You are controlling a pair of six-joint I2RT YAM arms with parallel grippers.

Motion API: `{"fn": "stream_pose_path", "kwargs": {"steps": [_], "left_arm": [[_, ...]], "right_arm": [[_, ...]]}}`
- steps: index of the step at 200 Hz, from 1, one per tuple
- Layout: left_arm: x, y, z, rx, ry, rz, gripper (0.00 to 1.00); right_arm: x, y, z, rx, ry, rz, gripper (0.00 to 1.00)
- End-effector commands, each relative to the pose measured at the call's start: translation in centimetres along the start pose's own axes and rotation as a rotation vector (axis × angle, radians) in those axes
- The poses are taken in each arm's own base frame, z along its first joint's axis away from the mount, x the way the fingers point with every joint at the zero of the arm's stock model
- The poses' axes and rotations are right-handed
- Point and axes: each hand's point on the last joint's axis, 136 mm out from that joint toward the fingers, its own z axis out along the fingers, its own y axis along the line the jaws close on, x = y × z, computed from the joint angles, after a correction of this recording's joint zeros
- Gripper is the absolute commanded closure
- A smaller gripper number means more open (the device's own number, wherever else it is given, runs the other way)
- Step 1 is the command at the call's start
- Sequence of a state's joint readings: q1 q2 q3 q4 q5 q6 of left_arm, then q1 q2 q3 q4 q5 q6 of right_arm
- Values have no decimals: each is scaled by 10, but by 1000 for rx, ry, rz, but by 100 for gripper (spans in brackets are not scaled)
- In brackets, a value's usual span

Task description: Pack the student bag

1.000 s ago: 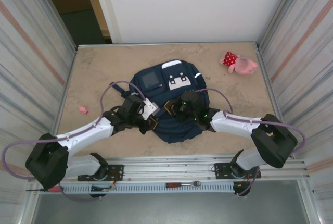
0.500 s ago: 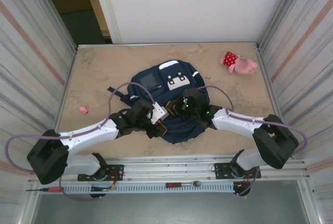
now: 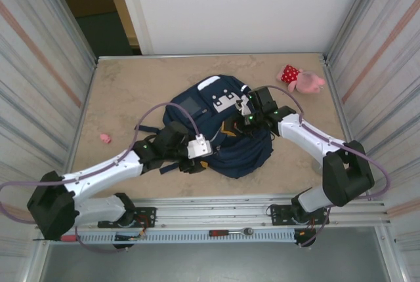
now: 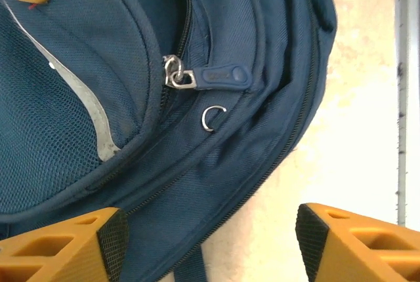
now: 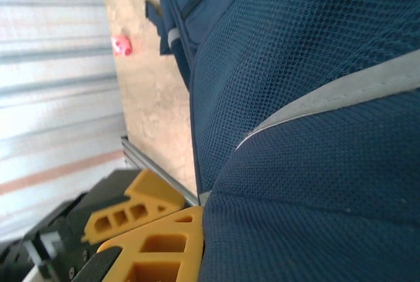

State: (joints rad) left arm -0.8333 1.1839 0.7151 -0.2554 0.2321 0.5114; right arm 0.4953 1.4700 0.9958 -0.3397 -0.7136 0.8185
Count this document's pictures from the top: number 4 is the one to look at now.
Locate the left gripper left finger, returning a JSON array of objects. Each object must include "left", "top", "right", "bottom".
[{"left": 0, "top": 207, "right": 129, "bottom": 282}]

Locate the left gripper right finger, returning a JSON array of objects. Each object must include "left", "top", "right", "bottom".
[{"left": 295, "top": 202, "right": 420, "bottom": 282}]

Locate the navy blue backpack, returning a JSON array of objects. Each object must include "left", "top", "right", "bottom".
[{"left": 0, "top": 0, "right": 339, "bottom": 282}]

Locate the small open metal ring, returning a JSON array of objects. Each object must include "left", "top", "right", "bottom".
[{"left": 201, "top": 104, "right": 227, "bottom": 133}]

